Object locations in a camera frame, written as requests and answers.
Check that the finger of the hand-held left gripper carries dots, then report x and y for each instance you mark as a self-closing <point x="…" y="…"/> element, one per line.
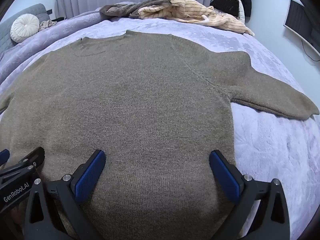
<point x="3" y="155"/>
<point x="35" y="156"/>

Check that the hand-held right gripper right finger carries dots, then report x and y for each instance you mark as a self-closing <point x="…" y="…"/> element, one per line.
<point x="225" y="177"/>

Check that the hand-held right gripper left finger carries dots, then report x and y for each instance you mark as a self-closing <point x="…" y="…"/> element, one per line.
<point x="88" y="177"/>

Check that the olive knit sweater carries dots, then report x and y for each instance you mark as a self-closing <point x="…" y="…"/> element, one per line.
<point x="140" y="120"/>

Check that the lavender plush blanket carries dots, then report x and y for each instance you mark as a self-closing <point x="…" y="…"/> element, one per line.
<point x="270" y="140"/>

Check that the round white pleated cushion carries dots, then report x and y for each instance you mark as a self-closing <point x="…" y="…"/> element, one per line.
<point x="24" y="27"/>

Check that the striped beige cloth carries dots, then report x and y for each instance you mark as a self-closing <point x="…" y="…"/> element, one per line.
<point x="47" y="24"/>

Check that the grey sofa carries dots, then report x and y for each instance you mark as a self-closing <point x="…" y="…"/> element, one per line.
<point x="17" y="20"/>

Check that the cream striped garment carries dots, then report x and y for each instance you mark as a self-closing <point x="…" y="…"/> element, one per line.
<point x="190" y="13"/>

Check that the curved monitor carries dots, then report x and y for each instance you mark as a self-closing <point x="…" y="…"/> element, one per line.
<point x="300" y="22"/>

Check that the black sparkly bag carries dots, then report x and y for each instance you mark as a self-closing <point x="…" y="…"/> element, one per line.
<point x="225" y="3"/>

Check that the grey-brown fuzzy garment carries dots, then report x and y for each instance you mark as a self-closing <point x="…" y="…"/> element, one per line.
<point x="130" y="7"/>

